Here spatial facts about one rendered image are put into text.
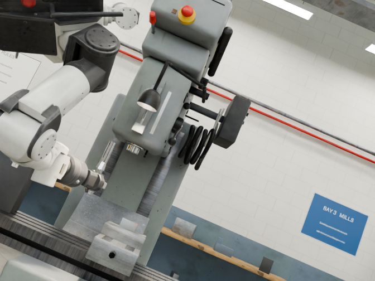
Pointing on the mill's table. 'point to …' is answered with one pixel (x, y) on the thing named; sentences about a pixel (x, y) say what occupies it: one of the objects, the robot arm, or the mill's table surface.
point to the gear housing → (176, 52)
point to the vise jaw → (123, 235)
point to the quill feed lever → (176, 130)
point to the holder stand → (13, 184)
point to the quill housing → (162, 135)
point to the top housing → (219, 14)
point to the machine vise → (97, 250)
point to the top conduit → (220, 50)
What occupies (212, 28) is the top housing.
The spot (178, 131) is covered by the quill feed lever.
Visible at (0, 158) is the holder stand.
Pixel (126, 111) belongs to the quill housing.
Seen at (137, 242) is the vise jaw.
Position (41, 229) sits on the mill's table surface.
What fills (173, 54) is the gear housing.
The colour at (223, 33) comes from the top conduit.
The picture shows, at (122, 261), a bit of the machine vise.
